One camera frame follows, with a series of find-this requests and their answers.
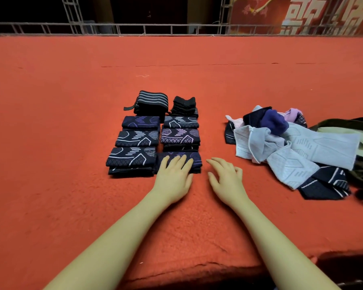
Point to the single black white-patterned sock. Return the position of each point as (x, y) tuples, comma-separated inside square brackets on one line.
[(131, 155), (180, 148), (137, 137)]

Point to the dark brown door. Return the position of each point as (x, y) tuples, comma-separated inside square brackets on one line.
[(148, 9)]

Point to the person's right forearm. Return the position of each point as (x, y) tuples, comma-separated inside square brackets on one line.
[(284, 250)]

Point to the single black grey-striped sock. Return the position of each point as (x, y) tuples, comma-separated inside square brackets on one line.
[(181, 122)]

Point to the single black purple-lined sock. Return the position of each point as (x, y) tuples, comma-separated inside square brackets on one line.
[(180, 136), (131, 171)]

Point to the single black white-lined sock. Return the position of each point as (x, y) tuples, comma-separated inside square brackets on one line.
[(326, 181)]

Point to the person's right hand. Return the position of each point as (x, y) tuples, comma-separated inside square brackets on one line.
[(228, 184)]

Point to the person's left forearm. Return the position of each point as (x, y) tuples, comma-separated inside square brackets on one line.
[(106, 250)]

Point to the person's left hand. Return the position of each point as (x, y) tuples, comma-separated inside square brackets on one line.
[(172, 181)]

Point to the grey metal truss tower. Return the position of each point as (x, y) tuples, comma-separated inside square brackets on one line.
[(225, 15), (72, 15)]

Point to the red banner with white print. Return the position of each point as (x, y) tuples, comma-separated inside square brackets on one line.
[(260, 12)]

